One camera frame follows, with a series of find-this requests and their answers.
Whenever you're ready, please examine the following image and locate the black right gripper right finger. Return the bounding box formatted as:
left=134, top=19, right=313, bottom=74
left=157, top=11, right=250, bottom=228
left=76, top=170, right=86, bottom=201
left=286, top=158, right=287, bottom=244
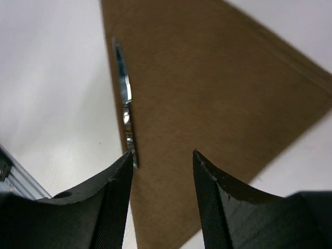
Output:
left=193, top=151, right=331, bottom=248

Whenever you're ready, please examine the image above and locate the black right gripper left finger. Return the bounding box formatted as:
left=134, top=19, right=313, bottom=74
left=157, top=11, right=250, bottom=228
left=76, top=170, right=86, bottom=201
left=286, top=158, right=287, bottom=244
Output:
left=1, top=151, right=133, bottom=248

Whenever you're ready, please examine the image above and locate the steel table knife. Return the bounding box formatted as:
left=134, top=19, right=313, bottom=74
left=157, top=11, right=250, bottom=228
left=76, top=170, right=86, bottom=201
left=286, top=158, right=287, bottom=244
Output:
left=112, top=37, right=139, bottom=170

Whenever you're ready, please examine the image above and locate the brown cloth napkin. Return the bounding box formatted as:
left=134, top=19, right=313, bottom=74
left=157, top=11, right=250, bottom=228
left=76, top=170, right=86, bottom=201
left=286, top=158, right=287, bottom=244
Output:
left=101, top=1, right=331, bottom=248

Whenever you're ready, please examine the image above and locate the aluminium frame rail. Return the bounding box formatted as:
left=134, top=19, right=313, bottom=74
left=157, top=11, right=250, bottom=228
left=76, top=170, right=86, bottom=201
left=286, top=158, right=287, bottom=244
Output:
left=1, top=145, right=51, bottom=200

